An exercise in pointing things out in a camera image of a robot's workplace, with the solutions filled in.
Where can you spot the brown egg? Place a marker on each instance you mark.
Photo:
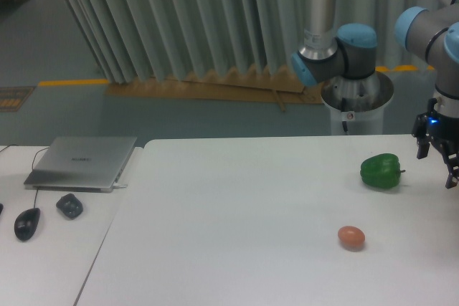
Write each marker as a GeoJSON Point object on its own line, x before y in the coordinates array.
{"type": "Point", "coordinates": [351, 237]}

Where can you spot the floor warning sticker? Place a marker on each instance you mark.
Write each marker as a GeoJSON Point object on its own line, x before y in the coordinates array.
{"type": "Point", "coordinates": [12, 98]}

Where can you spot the black computer mouse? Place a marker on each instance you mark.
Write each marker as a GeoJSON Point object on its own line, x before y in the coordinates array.
{"type": "Point", "coordinates": [26, 224]}

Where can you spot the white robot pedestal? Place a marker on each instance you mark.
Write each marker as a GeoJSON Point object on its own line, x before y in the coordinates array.
{"type": "Point", "coordinates": [356, 107]}

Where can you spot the black earbuds case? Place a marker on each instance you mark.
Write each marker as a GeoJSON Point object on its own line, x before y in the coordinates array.
{"type": "Point", "coordinates": [70, 206]}

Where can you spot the silver closed laptop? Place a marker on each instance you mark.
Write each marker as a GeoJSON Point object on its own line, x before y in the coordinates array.
{"type": "Point", "coordinates": [85, 163]}

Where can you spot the green bell pepper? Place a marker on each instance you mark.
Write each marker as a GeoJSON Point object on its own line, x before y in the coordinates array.
{"type": "Point", "coordinates": [381, 171]}

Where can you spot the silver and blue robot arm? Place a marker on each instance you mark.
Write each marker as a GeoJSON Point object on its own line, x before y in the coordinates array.
{"type": "Point", "coordinates": [344, 61]}

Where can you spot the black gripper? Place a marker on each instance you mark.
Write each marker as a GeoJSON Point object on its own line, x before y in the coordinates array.
{"type": "Point", "coordinates": [436, 128]}

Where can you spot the pale green pleated curtain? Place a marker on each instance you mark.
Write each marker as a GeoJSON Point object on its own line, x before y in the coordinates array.
{"type": "Point", "coordinates": [157, 38]}

